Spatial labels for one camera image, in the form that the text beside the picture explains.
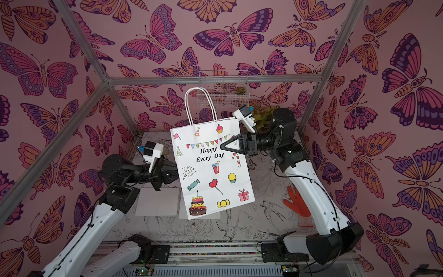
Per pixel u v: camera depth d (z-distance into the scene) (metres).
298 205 0.86
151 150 0.46
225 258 0.73
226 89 0.95
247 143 0.51
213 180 0.51
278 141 0.48
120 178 0.47
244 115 0.50
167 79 1.64
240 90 0.93
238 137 0.51
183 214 0.88
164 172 0.50
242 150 0.52
